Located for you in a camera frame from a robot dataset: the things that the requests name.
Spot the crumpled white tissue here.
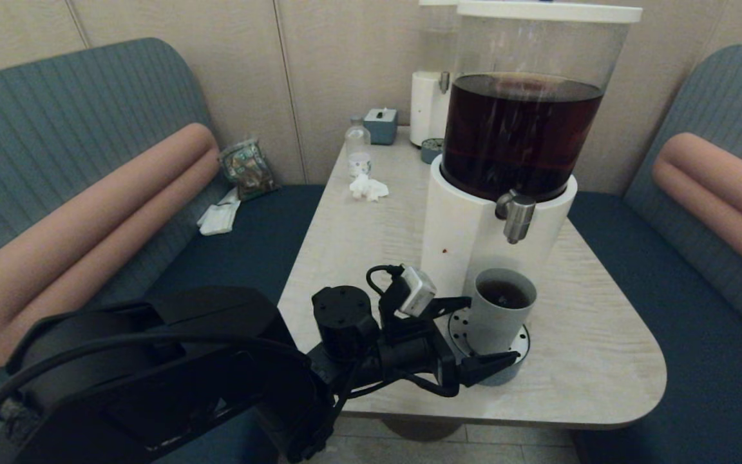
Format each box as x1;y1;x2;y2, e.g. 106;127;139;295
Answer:
348;173;390;202

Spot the shiny snack bag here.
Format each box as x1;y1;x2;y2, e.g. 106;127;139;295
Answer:
218;134;281;200

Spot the round blue-grey perforated drip tray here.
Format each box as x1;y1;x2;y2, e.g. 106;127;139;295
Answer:
443;303;531;387

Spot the large tea dispenser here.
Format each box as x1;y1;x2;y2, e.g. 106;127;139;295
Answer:
419;0;643;304

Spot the grey cup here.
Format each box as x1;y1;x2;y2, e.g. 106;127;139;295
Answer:
466;268;538;356

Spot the teal bench seat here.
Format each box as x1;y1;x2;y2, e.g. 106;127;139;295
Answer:
567;44;742;464
0;37;327;464

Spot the small white clear dispenser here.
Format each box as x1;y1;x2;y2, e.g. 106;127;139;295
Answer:
409;0;459;148

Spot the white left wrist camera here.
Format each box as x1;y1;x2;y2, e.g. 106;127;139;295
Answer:
397;264;437;318

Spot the clear plastic bottle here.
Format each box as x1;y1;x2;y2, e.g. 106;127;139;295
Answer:
345;116;372;178

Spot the pink bolster cushion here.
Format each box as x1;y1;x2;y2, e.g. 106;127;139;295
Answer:
652;132;742;291
0;122;220;368

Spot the blue-grey tissue box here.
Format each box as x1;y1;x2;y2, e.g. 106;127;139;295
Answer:
363;107;399;145

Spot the folded white napkin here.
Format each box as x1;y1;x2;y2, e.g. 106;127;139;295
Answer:
196;187;242;236

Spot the thin black camera cable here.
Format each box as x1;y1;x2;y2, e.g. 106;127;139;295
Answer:
345;264;462;398

